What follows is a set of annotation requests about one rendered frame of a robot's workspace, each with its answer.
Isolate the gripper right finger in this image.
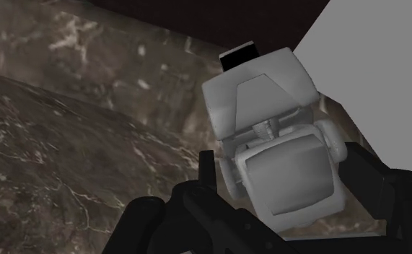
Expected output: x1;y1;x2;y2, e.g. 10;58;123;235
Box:
337;141;412;254

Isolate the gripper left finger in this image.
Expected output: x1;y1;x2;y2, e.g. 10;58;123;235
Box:
101;149;299;254

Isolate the white toy vehicle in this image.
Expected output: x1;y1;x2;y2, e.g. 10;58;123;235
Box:
201;46;349;234

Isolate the small black block white edge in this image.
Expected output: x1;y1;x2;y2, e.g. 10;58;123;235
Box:
219;40;260;73

